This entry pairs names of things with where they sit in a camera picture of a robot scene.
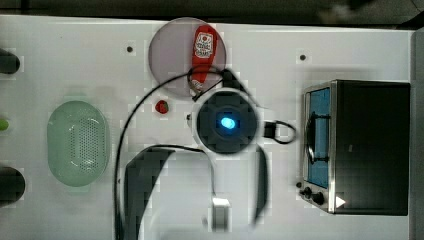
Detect red plush strawberry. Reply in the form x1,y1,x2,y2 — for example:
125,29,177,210
155,100,169,114

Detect silver black toaster oven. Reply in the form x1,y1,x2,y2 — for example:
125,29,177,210
298,80,411,216

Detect red ketchup bottle toy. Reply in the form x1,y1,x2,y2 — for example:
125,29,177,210
191,25,217,90

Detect black cylinder post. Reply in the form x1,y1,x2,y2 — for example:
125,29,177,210
0,167,26,207
0,49,20,74

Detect light green perforated colander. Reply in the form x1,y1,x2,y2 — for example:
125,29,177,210
47,101,110,187

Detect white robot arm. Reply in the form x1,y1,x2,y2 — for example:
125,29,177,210
119,88,268,240

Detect green small object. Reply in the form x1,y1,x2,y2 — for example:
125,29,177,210
0,119,9,131

